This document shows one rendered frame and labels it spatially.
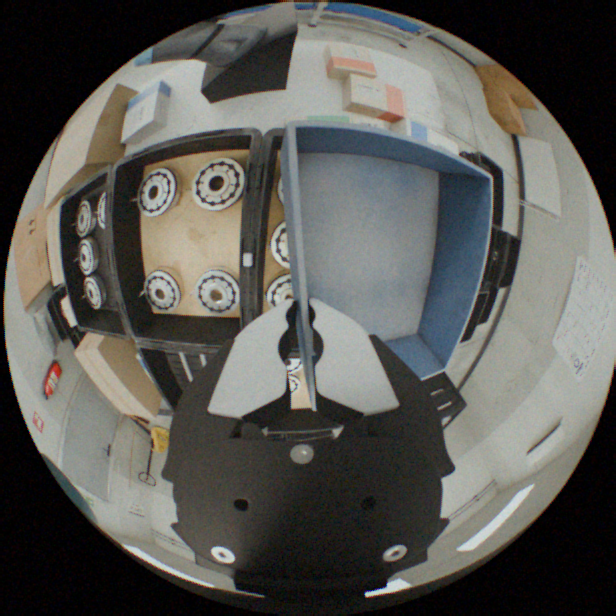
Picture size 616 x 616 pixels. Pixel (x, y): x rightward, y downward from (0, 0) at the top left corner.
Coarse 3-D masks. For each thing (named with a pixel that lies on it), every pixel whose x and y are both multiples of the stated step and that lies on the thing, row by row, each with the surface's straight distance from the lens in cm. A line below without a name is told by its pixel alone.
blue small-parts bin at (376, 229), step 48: (288, 144) 9; (336, 144) 14; (384, 144) 13; (432, 144) 13; (288, 192) 10; (336, 192) 16; (384, 192) 18; (432, 192) 21; (480, 192) 18; (288, 240) 14; (336, 240) 17; (384, 240) 18; (432, 240) 22; (480, 240) 18; (336, 288) 18; (384, 288) 20; (432, 288) 23; (384, 336) 24; (432, 336) 24
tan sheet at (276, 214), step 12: (276, 168) 40; (276, 180) 40; (276, 192) 40; (276, 204) 40; (276, 216) 40; (276, 264) 42; (264, 276) 43; (264, 288) 45; (264, 300) 46; (264, 312) 48
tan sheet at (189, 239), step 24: (192, 168) 44; (144, 216) 50; (168, 216) 46; (192, 216) 44; (216, 216) 42; (240, 216) 41; (144, 240) 51; (168, 240) 47; (192, 240) 44; (216, 240) 43; (144, 264) 53; (168, 264) 49; (192, 264) 46; (216, 264) 44; (192, 288) 48; (168, 312) 55; (192, 312) 52
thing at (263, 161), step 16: (272, 128) 32; (256, 176) 30; (256, 192) 30; (256, 208) 30; (256, 224) 30; (256, 240) 32; (256, 256) 32; (256, 272) 32; (256, 288) 34; (256, 304) 35
